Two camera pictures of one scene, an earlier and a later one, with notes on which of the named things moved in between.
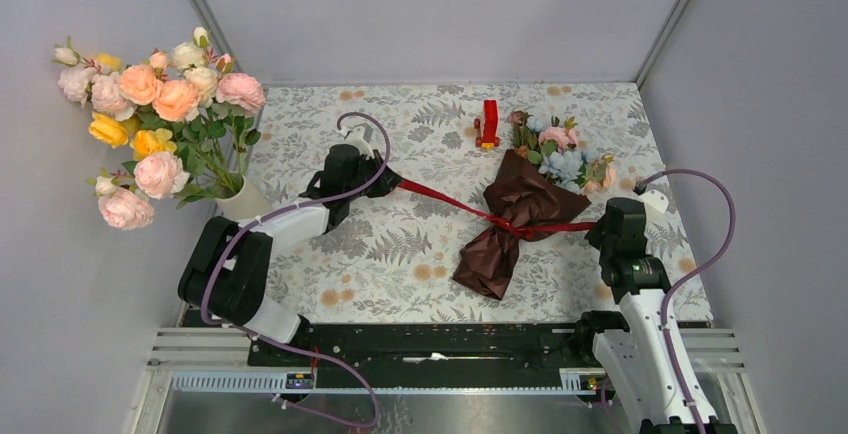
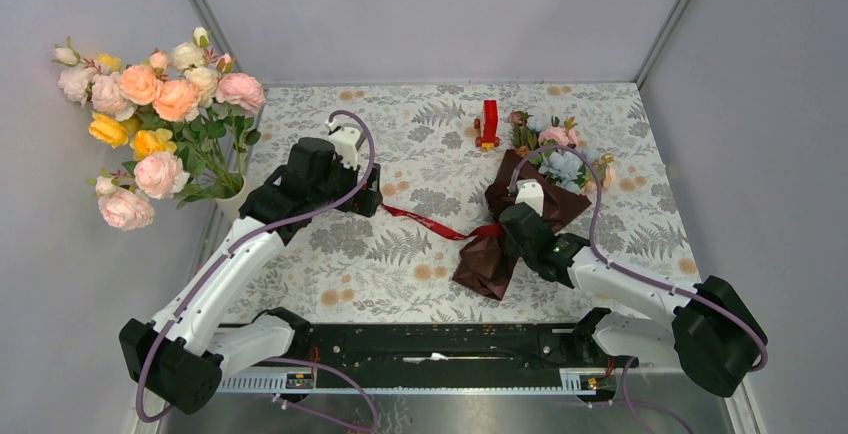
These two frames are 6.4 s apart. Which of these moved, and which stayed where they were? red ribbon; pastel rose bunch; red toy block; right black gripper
Moved: red ribbon; right black gripper
Stayed: red toy block; pastel rose bunch
